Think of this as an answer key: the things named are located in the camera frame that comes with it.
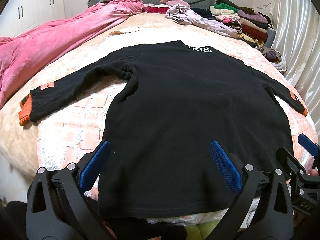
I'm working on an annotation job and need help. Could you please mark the black sweatshirt orange cuffs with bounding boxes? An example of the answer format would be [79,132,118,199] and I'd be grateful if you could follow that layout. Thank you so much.
[29,41,307,218]

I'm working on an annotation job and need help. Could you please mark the green sleeve forearm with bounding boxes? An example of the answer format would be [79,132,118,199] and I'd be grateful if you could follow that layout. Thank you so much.
[184,220,219,240]

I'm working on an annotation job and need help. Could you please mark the bag of small clothes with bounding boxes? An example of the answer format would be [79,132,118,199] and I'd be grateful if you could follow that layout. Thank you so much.
[257,47,287,74]

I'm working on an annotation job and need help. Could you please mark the stack of folded clothes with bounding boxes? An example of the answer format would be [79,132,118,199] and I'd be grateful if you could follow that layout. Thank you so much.
[209,0,276,48]

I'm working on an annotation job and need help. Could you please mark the person's right hand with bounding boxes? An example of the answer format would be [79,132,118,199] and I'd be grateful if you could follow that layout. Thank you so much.
[310,168,319,177]

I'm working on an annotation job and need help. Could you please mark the beige plush bed sheet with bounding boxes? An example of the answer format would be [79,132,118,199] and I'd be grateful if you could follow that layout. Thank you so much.
[1,13,178,177]

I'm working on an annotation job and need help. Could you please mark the white satin curtain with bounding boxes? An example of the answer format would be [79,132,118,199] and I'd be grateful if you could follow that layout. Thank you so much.
[270,0,319,124]

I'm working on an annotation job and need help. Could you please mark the pink velvet duvet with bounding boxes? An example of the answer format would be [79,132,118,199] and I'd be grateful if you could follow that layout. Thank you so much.
[1,0,144,106]

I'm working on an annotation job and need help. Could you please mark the lilac crumpled garment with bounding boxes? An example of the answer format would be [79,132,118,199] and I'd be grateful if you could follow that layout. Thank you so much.
[165,3,240,38]

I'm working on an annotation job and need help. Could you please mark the dark red garment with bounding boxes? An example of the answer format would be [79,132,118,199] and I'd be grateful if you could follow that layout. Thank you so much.
[143,6,170,14]

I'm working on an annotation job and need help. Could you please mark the white wardrobe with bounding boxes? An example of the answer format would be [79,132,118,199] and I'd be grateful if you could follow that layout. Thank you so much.
[1,0,65,37]

